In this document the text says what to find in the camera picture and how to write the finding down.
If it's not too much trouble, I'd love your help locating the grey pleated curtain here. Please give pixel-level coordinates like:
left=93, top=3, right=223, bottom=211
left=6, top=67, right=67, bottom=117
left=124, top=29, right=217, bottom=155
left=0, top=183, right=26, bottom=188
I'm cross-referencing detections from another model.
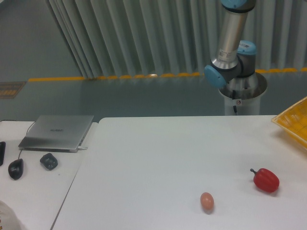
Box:
left=48, top=0, right=307, bottom=79

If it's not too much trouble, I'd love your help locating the black computer mouse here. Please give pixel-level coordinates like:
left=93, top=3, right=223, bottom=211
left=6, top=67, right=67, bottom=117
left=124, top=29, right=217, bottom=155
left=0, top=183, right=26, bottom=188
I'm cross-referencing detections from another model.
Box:
left=8, top=159, right=24, bottom=180

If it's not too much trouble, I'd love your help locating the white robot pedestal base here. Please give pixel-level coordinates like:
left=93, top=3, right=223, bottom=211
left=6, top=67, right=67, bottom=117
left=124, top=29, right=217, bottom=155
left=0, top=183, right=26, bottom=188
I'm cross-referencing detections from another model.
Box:
left=219, top=72, right=268, bottom=115

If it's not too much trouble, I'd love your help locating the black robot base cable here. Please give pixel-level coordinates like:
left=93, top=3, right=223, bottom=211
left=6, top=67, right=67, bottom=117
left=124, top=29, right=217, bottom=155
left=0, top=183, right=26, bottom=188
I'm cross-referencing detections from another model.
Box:
left=231, top=89, right=238, bottom=116

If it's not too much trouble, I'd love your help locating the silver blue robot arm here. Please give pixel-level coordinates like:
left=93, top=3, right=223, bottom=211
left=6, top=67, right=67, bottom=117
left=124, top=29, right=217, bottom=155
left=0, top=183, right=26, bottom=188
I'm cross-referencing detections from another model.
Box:
left=204, top=0, right=256, bottom=89

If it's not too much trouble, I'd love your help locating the white sleeved forearm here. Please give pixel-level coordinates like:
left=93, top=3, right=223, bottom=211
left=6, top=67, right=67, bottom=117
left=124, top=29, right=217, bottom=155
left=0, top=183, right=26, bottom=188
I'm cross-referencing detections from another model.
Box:
left=0, top=201, right=27, bottom=230

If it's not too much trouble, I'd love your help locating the silver closed laptop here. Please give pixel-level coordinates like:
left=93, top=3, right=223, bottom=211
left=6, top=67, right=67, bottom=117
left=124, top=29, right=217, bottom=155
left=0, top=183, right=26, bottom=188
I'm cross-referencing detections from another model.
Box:
left=18, top=115, right=94, bottom=152

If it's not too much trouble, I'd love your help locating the yellow plastic basket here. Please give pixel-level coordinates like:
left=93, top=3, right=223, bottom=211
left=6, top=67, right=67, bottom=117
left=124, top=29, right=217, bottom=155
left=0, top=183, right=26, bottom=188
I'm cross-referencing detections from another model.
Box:
left=271, top=97, right=307, bottom=149

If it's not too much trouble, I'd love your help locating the brown egg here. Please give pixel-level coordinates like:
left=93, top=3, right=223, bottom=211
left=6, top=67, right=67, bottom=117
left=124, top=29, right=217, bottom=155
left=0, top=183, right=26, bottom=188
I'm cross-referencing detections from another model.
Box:
left=200, top=192, right=214, bottom=210

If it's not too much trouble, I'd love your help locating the small black controller device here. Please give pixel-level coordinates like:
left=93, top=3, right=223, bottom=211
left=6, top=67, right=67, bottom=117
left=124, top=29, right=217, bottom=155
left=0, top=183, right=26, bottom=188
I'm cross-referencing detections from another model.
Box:
left=40, top=153, right=58, bottom=171

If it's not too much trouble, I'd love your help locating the red toy bell pepper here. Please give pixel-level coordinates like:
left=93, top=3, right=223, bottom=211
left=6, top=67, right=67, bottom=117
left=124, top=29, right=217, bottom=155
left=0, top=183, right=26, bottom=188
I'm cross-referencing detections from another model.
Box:
left=250, top=168, right=280, bottom=193

